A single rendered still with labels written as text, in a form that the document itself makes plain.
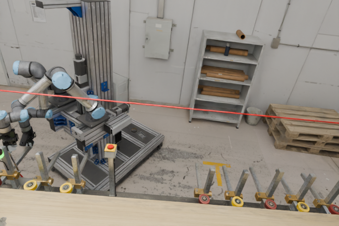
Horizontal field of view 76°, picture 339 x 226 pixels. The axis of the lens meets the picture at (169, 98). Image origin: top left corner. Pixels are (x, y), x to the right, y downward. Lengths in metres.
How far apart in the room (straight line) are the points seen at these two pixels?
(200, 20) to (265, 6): 1.00
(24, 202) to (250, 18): 3.55
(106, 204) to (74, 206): 0.20
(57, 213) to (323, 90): 4.40
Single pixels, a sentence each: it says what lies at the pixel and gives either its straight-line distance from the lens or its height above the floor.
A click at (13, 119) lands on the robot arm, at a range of 1.87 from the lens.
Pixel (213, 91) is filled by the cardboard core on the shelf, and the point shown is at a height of 0.57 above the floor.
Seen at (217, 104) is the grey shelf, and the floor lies 0.19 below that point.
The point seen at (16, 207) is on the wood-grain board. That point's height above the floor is 0.90.
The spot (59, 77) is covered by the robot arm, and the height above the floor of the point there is 1.58.
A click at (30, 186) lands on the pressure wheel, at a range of 1.92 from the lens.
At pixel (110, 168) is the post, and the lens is 1.72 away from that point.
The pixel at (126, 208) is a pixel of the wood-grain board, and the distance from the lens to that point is 1.68.
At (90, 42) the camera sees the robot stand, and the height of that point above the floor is 1.70.
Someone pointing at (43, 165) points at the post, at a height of 1.00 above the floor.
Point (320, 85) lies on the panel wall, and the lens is 4.73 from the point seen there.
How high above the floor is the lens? 2.31
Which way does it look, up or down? 30 degrees down
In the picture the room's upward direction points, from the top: 7 degrees clockwise
